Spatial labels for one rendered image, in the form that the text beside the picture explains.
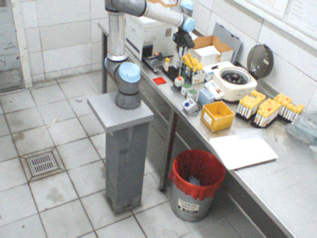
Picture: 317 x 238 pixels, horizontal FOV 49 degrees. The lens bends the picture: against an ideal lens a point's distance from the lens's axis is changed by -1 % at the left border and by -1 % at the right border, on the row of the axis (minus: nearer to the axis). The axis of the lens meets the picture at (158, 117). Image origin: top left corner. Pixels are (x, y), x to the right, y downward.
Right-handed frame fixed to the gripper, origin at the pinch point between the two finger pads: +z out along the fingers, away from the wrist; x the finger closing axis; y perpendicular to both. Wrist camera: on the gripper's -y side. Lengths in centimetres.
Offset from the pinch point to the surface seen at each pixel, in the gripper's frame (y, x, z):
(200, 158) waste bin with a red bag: -31, -7, 66
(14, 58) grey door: 155, 80, 69
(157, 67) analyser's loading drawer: 12.6, 9.2, 12.8
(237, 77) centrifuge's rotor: -26.1, -26.4, 6.1
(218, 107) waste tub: -40.4, -1.9, 12.0
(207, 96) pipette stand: -33.2, 2.3, 8.1
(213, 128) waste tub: -52, 10, 14
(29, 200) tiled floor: 15, 106, 104
